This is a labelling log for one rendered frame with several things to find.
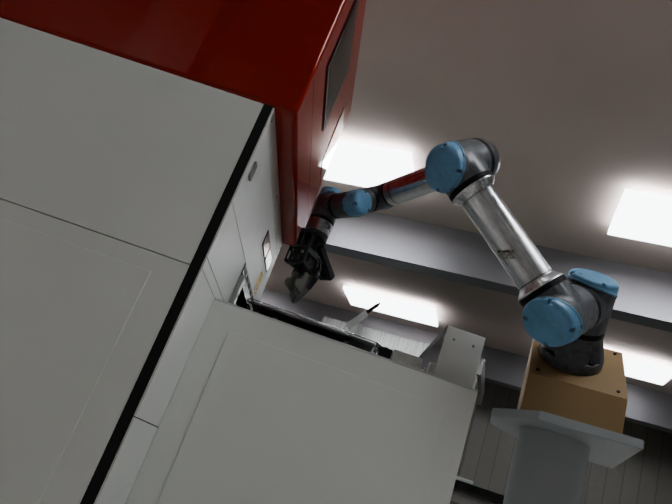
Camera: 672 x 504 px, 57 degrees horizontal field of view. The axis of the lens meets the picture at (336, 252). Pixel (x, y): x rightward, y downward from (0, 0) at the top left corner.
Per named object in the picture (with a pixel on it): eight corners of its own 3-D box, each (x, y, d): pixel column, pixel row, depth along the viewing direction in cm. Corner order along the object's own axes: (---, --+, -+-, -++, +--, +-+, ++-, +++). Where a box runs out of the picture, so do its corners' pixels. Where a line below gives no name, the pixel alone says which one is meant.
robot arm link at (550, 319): (613, 317, 138) (476, 127, 153) (583, 337, 128) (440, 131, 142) (571, 340, 146) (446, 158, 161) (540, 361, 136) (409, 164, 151)
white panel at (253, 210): (190, 264, 123) (264, 103, 137) (230, 350, 199) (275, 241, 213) (204, 269, 122) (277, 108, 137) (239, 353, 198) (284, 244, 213)
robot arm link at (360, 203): (378, 184, 180) (352, 189, 188) (351, 190, 172) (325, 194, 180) (383, 211, 180) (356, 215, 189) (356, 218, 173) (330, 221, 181)
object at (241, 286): (225, 306, 158) (239, 273, 161) (239, 344, 199) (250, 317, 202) (231, 308, 157) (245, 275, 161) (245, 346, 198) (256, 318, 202)
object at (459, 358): (432, 380, 143) (448, 324, 148) (396, 409, 195) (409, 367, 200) (471, 394, 143) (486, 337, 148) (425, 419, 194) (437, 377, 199)
